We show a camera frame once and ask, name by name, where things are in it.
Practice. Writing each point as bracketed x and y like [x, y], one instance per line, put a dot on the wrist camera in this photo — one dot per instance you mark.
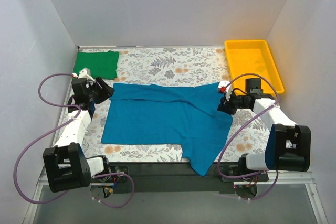
[225, 88]
[85, 73]

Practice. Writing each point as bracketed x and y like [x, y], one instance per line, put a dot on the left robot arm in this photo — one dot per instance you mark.
[65, 163]

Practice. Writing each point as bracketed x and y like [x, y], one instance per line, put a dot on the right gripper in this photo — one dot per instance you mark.
[228, 105]

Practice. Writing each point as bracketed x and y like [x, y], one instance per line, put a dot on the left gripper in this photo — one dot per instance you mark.
[97, 91]

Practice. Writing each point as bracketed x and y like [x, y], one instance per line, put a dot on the blue t shirt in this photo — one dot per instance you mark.
[152, 115]

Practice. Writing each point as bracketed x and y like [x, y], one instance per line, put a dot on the yellow plastic tray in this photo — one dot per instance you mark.
[252, 56]

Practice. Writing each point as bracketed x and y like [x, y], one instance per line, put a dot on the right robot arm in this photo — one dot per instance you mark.
[289, 144]

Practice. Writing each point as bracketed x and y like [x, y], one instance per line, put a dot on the floral table cloth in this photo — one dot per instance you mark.
[193, 66]

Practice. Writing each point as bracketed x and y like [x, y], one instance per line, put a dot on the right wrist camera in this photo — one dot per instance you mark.
[225, 88]

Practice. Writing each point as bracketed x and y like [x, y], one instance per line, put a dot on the aluminium frame rail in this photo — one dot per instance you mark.
[294, 199]

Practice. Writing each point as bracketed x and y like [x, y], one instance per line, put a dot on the folded green t shirt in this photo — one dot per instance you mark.
[100, 64]

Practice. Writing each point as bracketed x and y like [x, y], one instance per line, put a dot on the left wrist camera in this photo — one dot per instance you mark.
[85, 73]

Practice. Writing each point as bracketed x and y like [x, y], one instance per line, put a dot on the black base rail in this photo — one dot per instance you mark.
[173, 178]

